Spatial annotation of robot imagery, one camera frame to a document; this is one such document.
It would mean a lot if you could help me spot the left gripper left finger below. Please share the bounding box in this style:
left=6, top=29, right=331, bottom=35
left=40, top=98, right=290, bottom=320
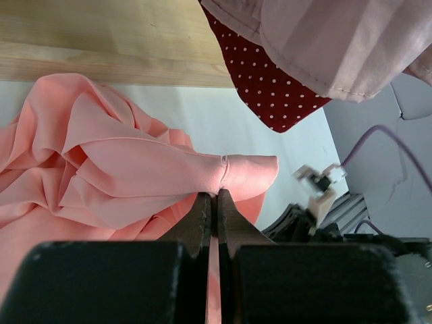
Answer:
left=15, top=193, right=211, bottom=323

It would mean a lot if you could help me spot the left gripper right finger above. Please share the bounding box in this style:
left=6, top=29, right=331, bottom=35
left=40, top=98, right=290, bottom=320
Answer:
left=217, top=190, right=419, bottom=323

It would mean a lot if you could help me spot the salmon pink skirt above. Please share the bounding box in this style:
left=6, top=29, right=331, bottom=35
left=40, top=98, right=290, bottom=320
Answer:
left=1, top=74, right=279, bottom=323

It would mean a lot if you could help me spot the red polka dot garment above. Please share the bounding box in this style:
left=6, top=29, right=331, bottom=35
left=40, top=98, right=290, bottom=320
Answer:
left=203, top=8, right=331, bottom=133

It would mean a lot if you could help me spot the dusty pink hanging garment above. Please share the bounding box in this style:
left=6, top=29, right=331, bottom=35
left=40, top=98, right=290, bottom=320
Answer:
left=202, top=1, right=431, bottom=102

